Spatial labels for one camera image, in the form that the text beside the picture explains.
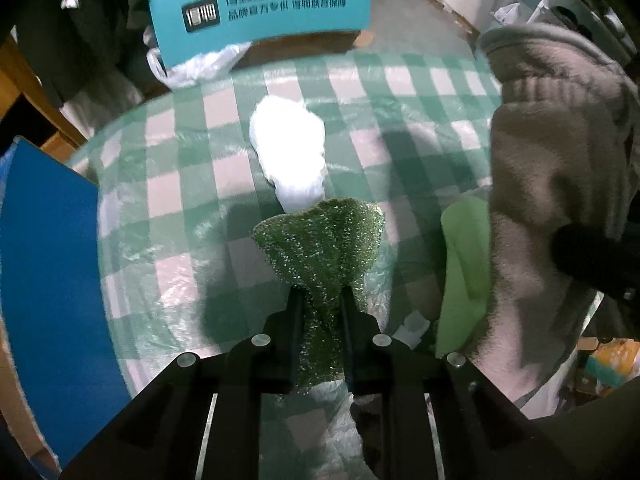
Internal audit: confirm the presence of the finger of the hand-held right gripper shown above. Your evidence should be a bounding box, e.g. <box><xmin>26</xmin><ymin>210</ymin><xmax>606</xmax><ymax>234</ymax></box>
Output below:
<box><xmin>551</xmin><ymin>222</ymin><xmax>640</xmax><ymax>302</ymax></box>

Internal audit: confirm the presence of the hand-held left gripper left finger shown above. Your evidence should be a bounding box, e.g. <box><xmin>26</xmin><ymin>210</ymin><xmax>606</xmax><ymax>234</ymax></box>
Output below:
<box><xmin>60</xmin><ymin>289</ymin><xmax>307</xmax><ymax>480</ymax></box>

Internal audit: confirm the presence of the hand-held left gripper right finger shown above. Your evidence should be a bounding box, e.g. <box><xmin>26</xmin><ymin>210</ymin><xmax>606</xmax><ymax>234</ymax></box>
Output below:
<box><xmin>341</xmin><ymin>296</ymin><xmax>576</xmax><ymax>480</ymax></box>

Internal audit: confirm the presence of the green scouring sponge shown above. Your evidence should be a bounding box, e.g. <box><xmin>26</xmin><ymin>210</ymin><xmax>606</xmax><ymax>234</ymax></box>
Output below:
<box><xmin>251</xmin><ymin>199</ymin><xmax>387</xmax><ymax>392</ymax></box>

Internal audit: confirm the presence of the grey fleece garment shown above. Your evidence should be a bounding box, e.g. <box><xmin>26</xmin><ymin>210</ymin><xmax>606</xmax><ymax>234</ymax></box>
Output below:
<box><xmin>477</xmin><ymin>22</ymin><xmax>640</xmax><ymax>418</ymax></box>

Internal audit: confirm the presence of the blue-sided cardboard box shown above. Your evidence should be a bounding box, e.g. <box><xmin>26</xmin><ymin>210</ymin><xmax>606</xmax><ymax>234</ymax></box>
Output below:
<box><xmin>0</xmin><ymin>135</ymin><xmax>129</xmax><ymax>472</ymax></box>

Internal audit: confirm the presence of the white paper scrap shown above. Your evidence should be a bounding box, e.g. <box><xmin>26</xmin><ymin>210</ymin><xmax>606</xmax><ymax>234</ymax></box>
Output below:
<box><xmin>394</xmin><ymin>310</ymin><xmax>432</xmax><ymax>349</ymax></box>

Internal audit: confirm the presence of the yellow packet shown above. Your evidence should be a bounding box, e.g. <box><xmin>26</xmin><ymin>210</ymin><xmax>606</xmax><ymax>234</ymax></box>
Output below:
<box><xmin>580</xmin><ymin>337</ymin><xmax>640</xmax><ymax>402</ymax></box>

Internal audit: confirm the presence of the light green cloth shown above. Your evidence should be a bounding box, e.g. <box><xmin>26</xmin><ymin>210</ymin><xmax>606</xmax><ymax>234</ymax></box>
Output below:
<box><xmin>435</xmin><ymin>196</ymin><xmax>494</xmax><ymax>359</ymax></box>

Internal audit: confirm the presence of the green checked tablecloth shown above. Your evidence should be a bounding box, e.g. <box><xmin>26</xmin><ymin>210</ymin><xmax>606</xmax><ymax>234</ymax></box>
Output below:
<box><xmin>65</xmin><ymin>47</ymin><xmax>506</xmax><ymax>480</ymax></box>

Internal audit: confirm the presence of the white plastic shopping bag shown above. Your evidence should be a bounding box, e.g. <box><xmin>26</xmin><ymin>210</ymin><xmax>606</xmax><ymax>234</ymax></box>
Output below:
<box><xmin>144</xmin><ymin>25</ymin><xmax>251</xmax><ymax>89</ymax></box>

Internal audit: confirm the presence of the brown cardboard box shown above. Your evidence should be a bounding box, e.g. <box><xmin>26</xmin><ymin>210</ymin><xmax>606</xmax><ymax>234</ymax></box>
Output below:
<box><xmin>235</xmin><ymin>29</ymin><xmax>373</xmax><ymax>69</ymax></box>

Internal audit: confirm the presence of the teal printed box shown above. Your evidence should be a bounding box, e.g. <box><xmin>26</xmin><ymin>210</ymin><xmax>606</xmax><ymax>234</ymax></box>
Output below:
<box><xmin>149</xmin><ymin>0</ymin><xmax>372</xmax><ymax>68</ymax></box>

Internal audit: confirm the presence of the black jacket with white logo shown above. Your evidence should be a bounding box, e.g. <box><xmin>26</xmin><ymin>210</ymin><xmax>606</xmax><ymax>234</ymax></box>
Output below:
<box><xmin>15</xmin><ymin>0</ymin><xmax>136</xmax><ymax>107</ymax></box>

